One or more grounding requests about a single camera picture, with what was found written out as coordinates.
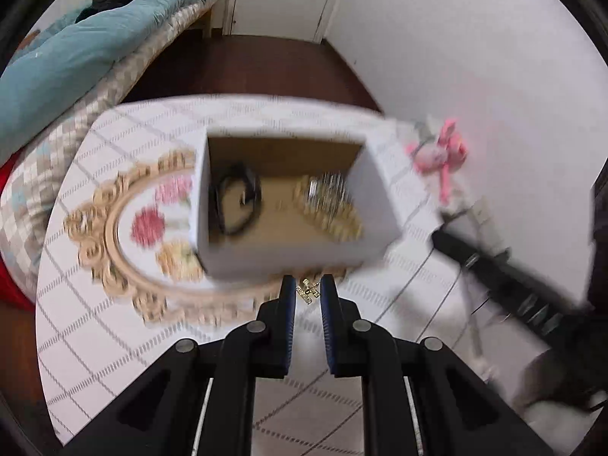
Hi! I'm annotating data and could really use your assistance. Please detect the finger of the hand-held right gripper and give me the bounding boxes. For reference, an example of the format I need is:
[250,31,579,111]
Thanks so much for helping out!
[431,227,586,339]

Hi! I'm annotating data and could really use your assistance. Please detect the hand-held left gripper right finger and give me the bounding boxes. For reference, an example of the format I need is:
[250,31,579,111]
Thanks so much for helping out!
[318,273,554,456]

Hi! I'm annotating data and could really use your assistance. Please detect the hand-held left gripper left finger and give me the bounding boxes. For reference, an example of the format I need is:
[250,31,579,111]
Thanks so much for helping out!
[62,274,298,456]

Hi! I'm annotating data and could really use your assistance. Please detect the small silver earrings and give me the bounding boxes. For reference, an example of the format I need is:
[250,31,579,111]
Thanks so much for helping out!
[296,279,322,304]

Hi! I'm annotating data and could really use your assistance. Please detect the white cardboard box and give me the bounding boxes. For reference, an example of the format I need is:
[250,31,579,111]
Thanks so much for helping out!
[192,125,405,281]

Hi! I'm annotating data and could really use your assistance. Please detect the thick silver chain bracelet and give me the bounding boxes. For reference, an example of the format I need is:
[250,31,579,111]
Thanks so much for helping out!
[306,173,353,215]

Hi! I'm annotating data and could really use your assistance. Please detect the black wristband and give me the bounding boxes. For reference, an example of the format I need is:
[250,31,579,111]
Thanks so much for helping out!
[211,163,263,238]

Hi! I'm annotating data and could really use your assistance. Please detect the person's right forearm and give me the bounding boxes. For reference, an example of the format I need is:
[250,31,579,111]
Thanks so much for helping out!
[512,337,608,412]

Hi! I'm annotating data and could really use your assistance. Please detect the pink plush toy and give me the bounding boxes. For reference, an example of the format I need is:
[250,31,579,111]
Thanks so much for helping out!
[407,116,471,205]

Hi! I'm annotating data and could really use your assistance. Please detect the checkered mattress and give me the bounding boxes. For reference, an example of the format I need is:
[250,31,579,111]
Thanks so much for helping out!
[0,0,224,296]

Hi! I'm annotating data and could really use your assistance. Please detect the teal quilt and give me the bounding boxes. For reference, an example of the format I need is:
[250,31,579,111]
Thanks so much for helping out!
[0,0,234,167]

